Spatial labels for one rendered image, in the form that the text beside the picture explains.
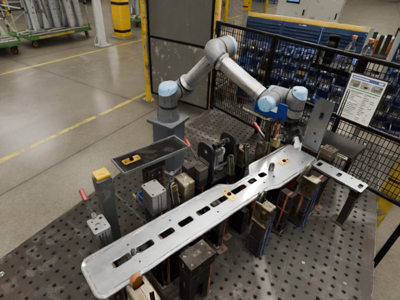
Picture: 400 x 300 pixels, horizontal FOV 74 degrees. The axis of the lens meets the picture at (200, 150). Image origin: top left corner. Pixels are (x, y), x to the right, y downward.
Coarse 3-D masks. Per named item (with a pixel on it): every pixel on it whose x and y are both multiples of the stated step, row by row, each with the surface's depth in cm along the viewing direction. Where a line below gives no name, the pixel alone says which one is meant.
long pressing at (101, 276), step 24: (288, 144) 173; (264, 168) 151; (288, 168) 152; (216, 192) 133; (240, 192) 134; (168, 216) 119; (192, 216) 119; (216, 216) 120; (120, 240) 107; (144, 240) 108; (168, 240) 108; (192, 240) 110; (96, 264) 98; (144, 264) 99; (96, 288) 91; (120, 288) 92
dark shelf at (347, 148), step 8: (248, 104) 215; (256, 112) 204; (304, 120) 197; (304, 128) 187; (328, 136) 179; (336, 136) 180; (336, 144) 171; (344, 144) 172; (352, 144) 172; (360, 144) 173; (344, 152) 164; (352, 152) 164; (360, 152) 167
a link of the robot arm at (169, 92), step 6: (162, 84) 162; (168, 84) 162; (174, 84) 162; (162, 90) 159; (168, 90) 158; (174, 90) 160; (180, 90) 166; (162, 96) 161; (168, 96) 160; (174, 96) 162; (180, 96) 168; (162, 102) 163; (168, 102) 162; (174, 102) 164
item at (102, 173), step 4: (104, 168) 119; (92, 172) 116; (96, 172) 116; (100, 172) 117; (104, 172) 117; (108, 172) 117; (96, 176) 114; (100, 176) 114; (104, 176) 115; (108, 176) 116
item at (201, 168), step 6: (192, 162) 140; (198, 162) 140; (198, 168) 135; (204, 168) 136; (198, 174) 136; (204, 174) 137; (198, 180) 138; (204, 180) 140; (198, 186) 140; (204, 186) 145; (198, 192) 143
